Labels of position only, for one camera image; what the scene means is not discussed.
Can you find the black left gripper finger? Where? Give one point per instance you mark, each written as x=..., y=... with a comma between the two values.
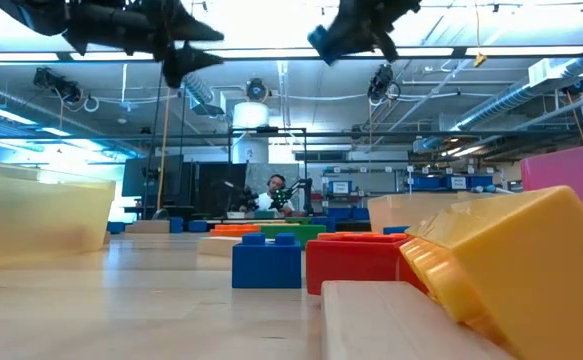
x=186, y=65
x=196, y=30

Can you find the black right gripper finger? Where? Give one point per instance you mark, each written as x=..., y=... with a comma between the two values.
x=346, y=37
x=387, y=47

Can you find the yellow hanging tag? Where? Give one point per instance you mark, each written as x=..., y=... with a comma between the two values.
x=480, y=60

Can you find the black computer monitor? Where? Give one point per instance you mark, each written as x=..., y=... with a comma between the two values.
x=213, y=185
x=153, y=175

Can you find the small black robot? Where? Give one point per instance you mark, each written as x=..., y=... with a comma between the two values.
x=298, y=192
x=243, y=197

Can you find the person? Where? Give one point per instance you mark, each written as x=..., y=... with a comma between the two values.
x=271, y=197

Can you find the peach plastic bin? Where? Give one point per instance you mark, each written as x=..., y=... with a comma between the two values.
x=406, y=210

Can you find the wooden block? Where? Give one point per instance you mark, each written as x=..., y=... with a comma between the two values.
x=218, y=246
x=401, y=325
x=147, y=227

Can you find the blue storage bin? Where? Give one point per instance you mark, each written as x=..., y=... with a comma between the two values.
x=351, y=213

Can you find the orange long toy brick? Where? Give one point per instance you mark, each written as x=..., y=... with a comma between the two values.
x=233, y=230
x=361, y=235

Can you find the blue long toy brick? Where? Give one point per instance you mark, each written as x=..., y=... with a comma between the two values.
x=324, y=222

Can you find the green long toy brick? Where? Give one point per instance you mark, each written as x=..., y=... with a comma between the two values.
x=296, y=232

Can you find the yellow plastic bin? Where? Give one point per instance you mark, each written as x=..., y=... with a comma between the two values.
x=36, y=220

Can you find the red toy brick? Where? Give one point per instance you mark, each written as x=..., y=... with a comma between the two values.
x=353, y=262

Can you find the pink plastic bin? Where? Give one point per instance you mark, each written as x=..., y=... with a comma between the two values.
x=571, y=180

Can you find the yellow toy brick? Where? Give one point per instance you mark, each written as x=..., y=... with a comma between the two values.
x=521, y=265

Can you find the silver ventilation duct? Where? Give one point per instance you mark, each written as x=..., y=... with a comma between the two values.
x=198, y=92
x=536, y=85

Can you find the white round duct column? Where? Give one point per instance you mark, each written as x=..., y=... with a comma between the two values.
x=251, y=130

